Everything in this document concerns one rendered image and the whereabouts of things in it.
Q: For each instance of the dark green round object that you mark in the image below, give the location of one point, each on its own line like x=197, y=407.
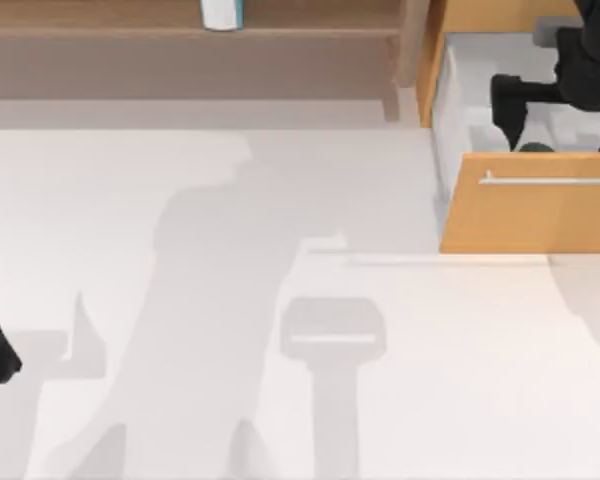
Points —
x=536, y=148

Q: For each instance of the brown wooden open shelves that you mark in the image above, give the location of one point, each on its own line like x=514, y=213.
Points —
x=180, y=65

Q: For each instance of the white and teal book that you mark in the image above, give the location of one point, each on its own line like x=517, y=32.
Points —
x=220, y=14

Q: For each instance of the grey pierced drawer inside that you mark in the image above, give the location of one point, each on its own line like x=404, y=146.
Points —
x=460, y=100

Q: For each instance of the pale grey rounded box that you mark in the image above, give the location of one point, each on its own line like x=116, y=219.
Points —
x=550, y=32

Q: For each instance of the pale wooden cupboard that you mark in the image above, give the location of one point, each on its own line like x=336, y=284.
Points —
x=480, y=15

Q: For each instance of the pale wooden drawer front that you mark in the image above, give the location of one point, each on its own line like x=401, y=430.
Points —
x=530, y=220

